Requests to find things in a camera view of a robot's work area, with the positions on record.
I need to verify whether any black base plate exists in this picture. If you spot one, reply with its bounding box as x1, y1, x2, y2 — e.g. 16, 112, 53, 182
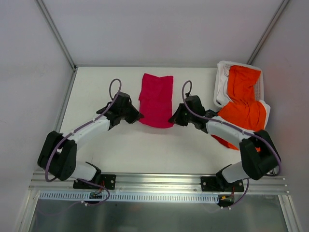
73, 173, 116, 190
200, 176, 244, 192

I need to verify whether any aluminium mounting rail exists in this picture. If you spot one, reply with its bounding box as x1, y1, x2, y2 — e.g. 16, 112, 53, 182
28, 171, 291, 195

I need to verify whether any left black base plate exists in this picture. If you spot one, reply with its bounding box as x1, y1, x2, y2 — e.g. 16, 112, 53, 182
73, 173, 116, 190

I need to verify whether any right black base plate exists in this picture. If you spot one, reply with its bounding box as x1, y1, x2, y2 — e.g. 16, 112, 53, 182
200, 176, 244, 192

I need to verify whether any white slotted cable duct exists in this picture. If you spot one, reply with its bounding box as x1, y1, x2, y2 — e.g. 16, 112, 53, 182
39, 191, 219, 204

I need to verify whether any orange t shirt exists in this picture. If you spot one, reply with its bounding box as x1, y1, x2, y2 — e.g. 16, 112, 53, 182
211, 64, 267, 151

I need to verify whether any right aluminium frame post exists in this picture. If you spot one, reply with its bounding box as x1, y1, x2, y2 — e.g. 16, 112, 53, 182
246, 0, 291, 65

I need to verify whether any magenta t shirt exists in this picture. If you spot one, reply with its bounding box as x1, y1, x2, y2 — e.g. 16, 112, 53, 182
139, 73, 173, 129

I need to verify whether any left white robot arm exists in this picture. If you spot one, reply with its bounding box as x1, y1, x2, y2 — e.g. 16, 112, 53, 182
37, 92, 144, 189

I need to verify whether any white laundry basket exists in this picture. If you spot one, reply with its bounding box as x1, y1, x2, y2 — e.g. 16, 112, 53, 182
212, 59, 264, 107

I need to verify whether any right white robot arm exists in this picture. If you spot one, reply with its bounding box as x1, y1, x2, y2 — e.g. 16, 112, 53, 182
169, 95, 281, 191

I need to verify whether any white t shirt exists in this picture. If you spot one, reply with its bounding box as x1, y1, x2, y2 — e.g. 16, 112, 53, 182
214, 62, 271, 129

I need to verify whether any aluminium frame post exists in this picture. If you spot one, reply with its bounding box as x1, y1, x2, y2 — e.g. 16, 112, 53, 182
246, 0, 291, 65
35, 0, 77, 71

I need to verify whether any left aluminium frame post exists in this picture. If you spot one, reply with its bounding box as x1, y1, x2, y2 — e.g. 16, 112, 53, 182
35, 0, 77, 71

